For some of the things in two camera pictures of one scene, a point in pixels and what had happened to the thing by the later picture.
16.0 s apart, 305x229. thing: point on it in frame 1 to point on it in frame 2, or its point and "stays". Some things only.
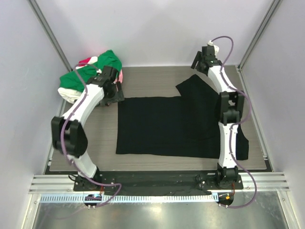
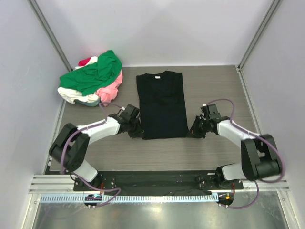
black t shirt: [187, 126] to [162, 105]
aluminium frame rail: [52, 184] stays
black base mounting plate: [152, 182] stays
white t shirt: [70, 96] stays
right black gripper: [197, 58] to [194, 131]
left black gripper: [117, 97] to [138, 132]
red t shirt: [83, 62] stays
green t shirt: [76, 79] stays
